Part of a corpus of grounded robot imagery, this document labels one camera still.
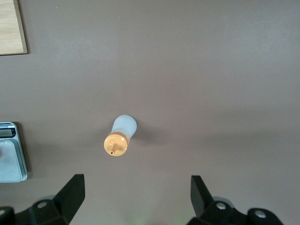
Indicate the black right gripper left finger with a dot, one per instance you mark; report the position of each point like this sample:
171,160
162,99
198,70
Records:
58,211

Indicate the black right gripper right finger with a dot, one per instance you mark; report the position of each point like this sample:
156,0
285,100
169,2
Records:
211,213

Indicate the translucent sauce bottle orange cap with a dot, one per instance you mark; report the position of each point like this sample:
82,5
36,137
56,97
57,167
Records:
124,125

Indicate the silver digital kitchen scale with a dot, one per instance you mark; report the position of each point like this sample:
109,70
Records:
9,159

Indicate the wooden cutting board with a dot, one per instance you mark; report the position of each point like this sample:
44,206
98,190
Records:
9,28

